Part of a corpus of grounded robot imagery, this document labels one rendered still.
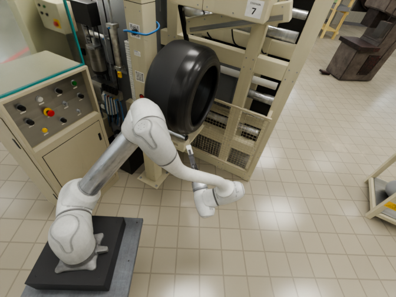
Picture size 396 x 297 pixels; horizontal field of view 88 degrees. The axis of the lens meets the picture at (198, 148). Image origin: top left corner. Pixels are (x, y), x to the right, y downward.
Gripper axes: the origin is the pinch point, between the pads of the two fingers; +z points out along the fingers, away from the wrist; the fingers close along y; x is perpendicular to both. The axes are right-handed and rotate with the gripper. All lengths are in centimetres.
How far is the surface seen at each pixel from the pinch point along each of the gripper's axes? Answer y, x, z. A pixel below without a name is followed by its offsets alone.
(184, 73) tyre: -29.6, 11.1, 32.8
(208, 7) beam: -32, 36, 70
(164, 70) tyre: -29.4, 0.9, 39.1
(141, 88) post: 1, -22, 57
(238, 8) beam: -35, 50, 59
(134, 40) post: -27, -13, 70
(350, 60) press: 281, 363, 188
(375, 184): 147, 188, -57
